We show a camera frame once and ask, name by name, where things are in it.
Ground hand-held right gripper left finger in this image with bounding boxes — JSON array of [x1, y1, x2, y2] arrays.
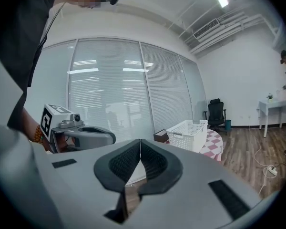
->
[[32, 138, 143, 229]]

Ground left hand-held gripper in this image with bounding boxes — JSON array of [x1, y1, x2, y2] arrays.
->
[[40, 103, 117, 154]]

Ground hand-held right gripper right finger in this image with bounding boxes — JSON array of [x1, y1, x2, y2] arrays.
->
[[130, 138, 263, 229]]

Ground white plastic basket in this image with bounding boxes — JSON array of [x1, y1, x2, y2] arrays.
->
[[166, 119, 209, 154]]

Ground person's left forearm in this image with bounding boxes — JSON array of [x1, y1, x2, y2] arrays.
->
[[20, 107, 42, 142]]

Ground brown wooden box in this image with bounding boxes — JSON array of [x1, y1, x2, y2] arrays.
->
[[153, 128, 170, 144]]

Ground white venetian blinds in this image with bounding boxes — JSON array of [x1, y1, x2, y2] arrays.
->
[[67, 39, 204, 141]]

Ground red white checkered tablecloth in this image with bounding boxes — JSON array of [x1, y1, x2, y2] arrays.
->
[[162, 128, 224, 162]]

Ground black office chair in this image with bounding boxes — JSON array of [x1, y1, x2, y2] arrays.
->
[[203, 98, 227, 135]]

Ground white power strip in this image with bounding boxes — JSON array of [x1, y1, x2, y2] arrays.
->
[[266, 165, 279, 176]]

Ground person in dark shirt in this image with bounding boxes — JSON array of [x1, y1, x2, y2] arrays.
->
[[0, 0, 68, 138]]

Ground white side table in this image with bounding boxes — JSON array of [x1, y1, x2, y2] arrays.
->
[[256, 98, 286, 138]]

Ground white air vent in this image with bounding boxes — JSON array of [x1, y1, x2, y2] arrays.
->
[[193, 18, 222, 42]]

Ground white ceiling pipes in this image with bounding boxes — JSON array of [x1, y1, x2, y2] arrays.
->
[[178, 5, 279, 55]]

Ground wooden bead bracelet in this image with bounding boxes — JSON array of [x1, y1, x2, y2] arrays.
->
[[29, 125, 51, 152]]

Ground white power cable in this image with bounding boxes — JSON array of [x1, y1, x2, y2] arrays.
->
[[248, 125, 277, 196]]

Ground thin neck cord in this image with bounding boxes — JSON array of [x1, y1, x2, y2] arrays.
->
[[38, 1, 66, 49]]

